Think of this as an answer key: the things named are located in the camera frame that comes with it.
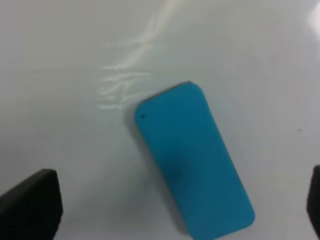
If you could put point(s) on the white whiteboard with aluminium frame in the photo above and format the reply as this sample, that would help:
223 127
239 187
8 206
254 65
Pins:
73 71

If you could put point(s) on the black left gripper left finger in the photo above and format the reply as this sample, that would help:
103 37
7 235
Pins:
33 209

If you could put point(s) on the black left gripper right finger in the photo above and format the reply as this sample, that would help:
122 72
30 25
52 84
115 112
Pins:
313 200

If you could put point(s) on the teal whiteboard eraser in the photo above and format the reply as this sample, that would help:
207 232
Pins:
188 150

